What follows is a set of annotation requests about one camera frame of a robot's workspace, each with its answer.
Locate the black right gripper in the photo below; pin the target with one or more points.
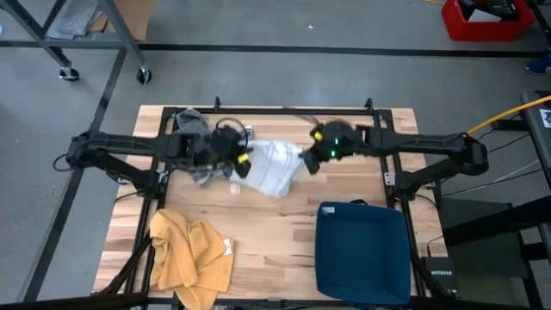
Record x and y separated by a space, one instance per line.
340 142

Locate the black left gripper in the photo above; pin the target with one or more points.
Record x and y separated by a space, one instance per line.
221 146

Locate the white towel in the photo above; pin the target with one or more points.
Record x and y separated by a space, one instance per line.
271 168

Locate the grey checked towel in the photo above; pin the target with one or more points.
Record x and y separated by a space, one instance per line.
191 120

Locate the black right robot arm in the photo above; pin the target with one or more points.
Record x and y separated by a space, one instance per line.
422 144

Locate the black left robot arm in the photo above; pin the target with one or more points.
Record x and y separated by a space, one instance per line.
129 144

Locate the yellow towel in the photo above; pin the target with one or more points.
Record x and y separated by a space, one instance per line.
189 258

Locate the navy fabric storage bin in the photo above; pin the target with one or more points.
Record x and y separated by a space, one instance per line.
363 254

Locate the wheeled grey metal workbench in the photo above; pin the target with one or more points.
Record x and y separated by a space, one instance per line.
122 30

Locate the flat brown cardboard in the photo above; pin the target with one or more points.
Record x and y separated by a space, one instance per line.
138 17

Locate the black metal stand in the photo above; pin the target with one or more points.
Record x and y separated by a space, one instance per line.
486 224

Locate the red plastic bin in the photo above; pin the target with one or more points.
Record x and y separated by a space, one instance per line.
456 26

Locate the clear plastic sheet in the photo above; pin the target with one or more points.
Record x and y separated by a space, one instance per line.
79 17

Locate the person's blue shoe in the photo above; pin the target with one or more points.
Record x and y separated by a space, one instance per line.
540 65

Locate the black aluminium table frame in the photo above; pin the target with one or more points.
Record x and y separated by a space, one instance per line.
280 111

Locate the black frame hook clamp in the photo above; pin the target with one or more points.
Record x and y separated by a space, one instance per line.
369 103
217 103

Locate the black Netgear network switch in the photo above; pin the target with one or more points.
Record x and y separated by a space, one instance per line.
441 273

